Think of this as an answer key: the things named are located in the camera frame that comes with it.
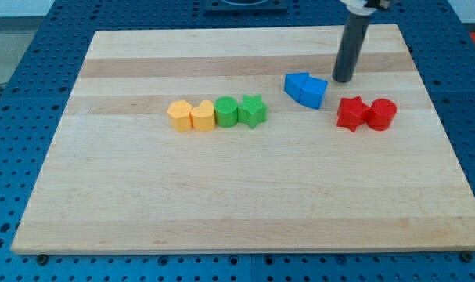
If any white rod mount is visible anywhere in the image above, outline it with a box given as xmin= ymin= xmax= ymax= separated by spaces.
xmin=340 ymin=0 xmax=394 ymax=16

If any red star block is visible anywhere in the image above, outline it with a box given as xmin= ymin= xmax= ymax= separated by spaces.
xmin=336 ymin=96 xmax=370 ymax=132

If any wooden board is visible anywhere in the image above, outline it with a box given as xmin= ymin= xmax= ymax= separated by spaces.
xmin=12 ymin=24 xmax=475 ymax=255

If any green cylinder block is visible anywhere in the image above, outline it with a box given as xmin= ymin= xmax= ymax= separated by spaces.
xmin=214 ymin=96 xmax=238 ymax=128

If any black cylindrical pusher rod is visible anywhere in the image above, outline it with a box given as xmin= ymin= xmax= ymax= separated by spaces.
xmin=332 ymin=12 xmax=370 ymax=83

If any blue cube block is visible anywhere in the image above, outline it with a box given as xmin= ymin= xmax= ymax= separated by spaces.
xmin=299 ymin=77 xmax=328 ymax=110

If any green star block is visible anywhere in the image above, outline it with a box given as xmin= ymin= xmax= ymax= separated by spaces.
xmin=237 ymin=95 xmax=268 ymax=129

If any red cylinder block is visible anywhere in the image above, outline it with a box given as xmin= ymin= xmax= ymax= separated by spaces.
xmin=366 ymin=99 xmax=398 ymax=131

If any yellow heart block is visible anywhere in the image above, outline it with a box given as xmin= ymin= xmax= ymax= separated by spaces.
xmin=191 ymin=100 xmax=216 ymax=132

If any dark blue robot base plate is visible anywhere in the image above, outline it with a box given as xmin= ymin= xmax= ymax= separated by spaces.
xmin=204 ymin=0 xmax=289 ymax=15

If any yellow pentagon block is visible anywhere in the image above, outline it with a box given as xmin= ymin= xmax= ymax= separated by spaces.
xmin=167 ymin=100 xmax=193 ymax=132

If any blue triangle block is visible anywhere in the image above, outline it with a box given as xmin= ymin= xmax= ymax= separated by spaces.
xmin=283 ymin=72 xmax=309 ymax=103

